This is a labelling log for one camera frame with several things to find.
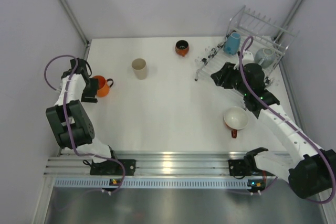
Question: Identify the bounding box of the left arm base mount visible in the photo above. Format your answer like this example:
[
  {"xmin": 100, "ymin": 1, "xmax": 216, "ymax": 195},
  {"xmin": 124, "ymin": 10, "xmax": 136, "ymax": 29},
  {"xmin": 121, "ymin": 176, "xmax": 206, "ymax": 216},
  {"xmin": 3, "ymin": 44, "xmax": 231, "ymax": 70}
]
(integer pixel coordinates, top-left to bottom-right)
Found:
[{"xmin": 87, "ymin": 159, "xmax": 136, "ymax": 176}]

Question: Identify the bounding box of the aluminium mounting rail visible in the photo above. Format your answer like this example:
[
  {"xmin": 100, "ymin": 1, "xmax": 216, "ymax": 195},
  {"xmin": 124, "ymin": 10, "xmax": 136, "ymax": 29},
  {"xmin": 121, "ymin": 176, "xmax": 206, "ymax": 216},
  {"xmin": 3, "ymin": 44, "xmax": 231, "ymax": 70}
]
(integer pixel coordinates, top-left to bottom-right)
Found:
[{"xmin": 44, "ymin": 151, "xmax": 245, "ymax": 177}]

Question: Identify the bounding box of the beige tumbler cup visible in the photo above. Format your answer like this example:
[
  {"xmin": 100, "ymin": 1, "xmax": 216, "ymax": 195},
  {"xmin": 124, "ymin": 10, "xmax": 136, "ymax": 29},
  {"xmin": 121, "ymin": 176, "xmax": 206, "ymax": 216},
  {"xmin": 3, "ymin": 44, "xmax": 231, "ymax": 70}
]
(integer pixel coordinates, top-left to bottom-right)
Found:
[{"xmin": 131, "ymin": 58, "xmax": 148, "ymax": 80}]

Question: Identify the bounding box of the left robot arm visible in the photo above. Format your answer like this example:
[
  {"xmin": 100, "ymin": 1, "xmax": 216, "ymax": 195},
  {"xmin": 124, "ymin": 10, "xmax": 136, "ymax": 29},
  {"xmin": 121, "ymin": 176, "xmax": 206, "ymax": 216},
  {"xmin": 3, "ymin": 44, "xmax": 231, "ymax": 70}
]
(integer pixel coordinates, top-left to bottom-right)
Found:
[{"xmin": 44, "ymin": 55, "xmax": 120, "ymax": 175}]

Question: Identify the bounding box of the blue ceramic mug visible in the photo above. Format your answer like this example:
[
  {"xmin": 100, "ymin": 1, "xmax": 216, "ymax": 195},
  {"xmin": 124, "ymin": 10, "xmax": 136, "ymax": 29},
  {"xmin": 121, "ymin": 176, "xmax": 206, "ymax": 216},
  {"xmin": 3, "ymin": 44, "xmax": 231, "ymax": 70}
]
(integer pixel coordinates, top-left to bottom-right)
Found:
[{"xmin": 223, "ymin": 31, "xmax": 241, "ymax": 55}]

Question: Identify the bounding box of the slotted cable duct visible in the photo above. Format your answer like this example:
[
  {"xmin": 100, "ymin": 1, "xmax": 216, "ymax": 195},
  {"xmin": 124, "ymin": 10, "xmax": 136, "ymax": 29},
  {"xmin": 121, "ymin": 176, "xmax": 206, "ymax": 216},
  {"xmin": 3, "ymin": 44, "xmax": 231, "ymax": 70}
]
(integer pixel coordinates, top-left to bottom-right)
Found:
[{"xmin": 54, "ymin": 177, "xmax": 257, "ymax": 189}]

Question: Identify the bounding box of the black and red bowl cup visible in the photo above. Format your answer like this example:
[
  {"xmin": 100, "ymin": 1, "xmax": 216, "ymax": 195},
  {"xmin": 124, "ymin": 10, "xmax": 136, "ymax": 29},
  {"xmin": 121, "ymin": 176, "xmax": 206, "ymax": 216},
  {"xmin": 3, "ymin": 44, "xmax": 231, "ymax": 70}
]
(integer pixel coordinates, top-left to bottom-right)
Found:
[{"xmin": 175, "ymin": 40, "xmax": 190, "ymax": 57}]

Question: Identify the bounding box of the grey ceramic mug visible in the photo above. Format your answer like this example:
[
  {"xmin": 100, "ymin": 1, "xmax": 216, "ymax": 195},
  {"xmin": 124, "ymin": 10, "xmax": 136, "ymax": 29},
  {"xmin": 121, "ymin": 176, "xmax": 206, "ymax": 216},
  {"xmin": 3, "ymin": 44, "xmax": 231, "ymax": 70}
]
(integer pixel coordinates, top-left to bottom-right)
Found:
[{"xmin": 254, "ymin": 48, "xmax": 276, "ymax": 69}]

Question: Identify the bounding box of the silver metal dish rack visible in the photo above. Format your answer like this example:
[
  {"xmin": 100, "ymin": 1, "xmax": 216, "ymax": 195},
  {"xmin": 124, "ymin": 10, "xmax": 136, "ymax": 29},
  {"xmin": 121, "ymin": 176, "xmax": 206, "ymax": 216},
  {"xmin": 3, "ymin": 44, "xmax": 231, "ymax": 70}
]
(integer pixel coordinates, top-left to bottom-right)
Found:
[{"xmin": 193, "ymin": 5, "xmax": 300, "ymax": 111}]

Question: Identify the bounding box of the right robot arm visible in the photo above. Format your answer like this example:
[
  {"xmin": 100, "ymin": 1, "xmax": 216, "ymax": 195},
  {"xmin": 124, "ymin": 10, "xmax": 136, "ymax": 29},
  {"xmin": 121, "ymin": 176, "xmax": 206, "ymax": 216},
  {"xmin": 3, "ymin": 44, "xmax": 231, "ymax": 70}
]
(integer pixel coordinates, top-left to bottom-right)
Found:
[{"xmin": 211, "ymin": 62, "xmax": 335, "ymax": 204}]

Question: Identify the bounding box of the orange mug black handle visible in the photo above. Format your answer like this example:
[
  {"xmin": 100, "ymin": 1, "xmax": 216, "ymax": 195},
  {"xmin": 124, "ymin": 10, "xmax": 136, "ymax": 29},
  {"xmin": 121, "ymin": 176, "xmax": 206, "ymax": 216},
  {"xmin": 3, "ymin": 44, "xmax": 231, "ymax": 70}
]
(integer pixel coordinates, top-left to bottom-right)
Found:
[{"xmin": 93, "ymin": 76, "xmax": 114, "ymax": 98}]

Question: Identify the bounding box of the white and red mug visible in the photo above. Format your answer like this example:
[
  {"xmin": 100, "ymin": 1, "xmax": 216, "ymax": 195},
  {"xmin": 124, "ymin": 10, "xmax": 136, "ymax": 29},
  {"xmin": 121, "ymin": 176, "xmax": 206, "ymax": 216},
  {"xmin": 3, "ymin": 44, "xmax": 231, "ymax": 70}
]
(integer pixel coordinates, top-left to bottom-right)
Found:
[{"xmin": 223, "ymin": 106, "xmax": 249, "ymax": 138}]

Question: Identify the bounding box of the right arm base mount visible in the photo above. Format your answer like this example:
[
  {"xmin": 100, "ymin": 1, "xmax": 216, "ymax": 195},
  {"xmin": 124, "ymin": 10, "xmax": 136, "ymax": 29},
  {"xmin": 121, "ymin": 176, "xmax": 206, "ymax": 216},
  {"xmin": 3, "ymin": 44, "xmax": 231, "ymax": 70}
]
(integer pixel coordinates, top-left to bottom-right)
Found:
[{"xmin": 228, "ymin": 159, "xmax": 250, "ymax": 179}]

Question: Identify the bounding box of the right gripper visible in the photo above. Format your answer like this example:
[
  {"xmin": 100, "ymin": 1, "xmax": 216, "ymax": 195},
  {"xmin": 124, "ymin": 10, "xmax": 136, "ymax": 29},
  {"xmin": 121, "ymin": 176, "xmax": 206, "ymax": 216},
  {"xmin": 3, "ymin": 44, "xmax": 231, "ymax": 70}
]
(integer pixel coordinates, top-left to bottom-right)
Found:
[{"xmin": 211, "ymin": 62, "xmax": 250, "ymax": 97}]

